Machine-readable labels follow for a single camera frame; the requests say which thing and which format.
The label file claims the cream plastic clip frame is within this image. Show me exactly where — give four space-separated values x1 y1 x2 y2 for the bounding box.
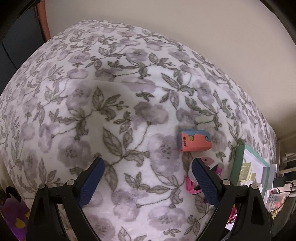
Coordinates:
238 162 256 183

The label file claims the pink puppy toy figure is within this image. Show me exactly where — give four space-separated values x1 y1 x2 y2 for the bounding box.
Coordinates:
185 157 222 207

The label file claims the pink blue box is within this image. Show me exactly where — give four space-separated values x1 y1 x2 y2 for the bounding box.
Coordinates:
177 129 212 152

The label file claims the black plugged charger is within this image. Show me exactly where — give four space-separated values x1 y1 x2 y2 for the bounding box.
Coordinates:
273 176 286 188

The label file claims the white power strip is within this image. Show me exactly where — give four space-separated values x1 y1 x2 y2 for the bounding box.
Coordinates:
266 164 278 191

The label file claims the teal shallow box tray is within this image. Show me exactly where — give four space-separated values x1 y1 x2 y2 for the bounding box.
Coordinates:
230 144 271 198

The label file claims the floral fleece blanket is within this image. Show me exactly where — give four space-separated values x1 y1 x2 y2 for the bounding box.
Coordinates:
1 20 276 240

